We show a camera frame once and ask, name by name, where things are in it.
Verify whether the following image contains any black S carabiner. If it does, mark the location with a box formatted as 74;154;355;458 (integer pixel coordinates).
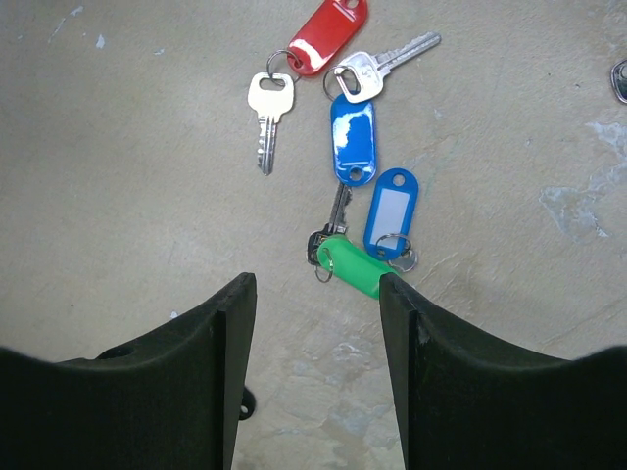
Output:
610;59;627;104

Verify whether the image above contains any blue white tag key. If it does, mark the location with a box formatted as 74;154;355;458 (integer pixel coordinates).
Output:
362;167;419;273

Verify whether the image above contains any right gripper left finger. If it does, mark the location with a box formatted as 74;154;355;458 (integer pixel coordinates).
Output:
1;273;257;469

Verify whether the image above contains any red tag key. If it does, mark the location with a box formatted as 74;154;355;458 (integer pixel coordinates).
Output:
247;0;368;176

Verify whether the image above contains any green tag key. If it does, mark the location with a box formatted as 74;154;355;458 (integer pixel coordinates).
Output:
307;183;398;300

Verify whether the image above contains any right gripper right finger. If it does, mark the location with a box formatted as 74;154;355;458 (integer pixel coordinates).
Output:
379;274;626;469

